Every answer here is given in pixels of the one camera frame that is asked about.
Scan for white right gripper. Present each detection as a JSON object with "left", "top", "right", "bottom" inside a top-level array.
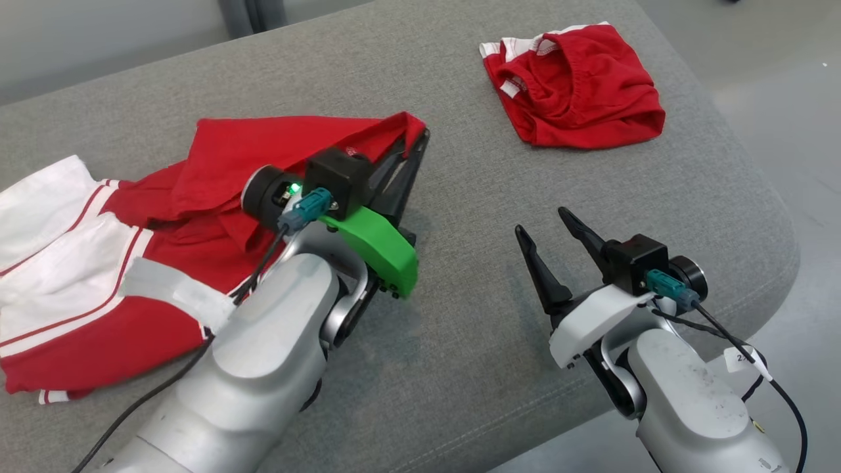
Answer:
[{"left": 514, "top": 207, "right": 658, "bottom": 370}]

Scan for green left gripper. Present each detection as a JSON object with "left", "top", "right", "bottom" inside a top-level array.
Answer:
[{"left": 319, "top": 128, "right": 432, "bottom": 300}]

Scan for red basketball jersey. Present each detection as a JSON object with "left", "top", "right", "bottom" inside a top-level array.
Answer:
[{"left": 0, "top": 112, "right": 428, "bottom": 405}]

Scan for red shorts with white stripe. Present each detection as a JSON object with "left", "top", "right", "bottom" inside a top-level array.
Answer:
[{"left": 480, "top": 22, "right": 666, "bottom": 150}]

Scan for grey fabric sofa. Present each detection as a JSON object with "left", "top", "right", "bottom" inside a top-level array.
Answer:
[{"left": 0, "top": 0, "right": 801, "bottom": 473}]

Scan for grey metal table legs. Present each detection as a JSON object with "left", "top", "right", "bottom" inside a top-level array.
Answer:
[{"left": 217, "top": 0, "right": 290, "bottom": 39}]

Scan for white tape strip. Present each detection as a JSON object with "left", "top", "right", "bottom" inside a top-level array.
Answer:
[{"left": 118, "top": 258, "right": 237, "bottom": 332}]

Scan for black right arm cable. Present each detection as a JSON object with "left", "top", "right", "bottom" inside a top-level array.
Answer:
[{"left": 645, "top": 269, "right": 809, "bottom": 473}]

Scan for small white cable label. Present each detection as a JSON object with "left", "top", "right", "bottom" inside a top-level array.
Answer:
[{"left": 723, "top": 345, "right": 768, "bottom": 382}]

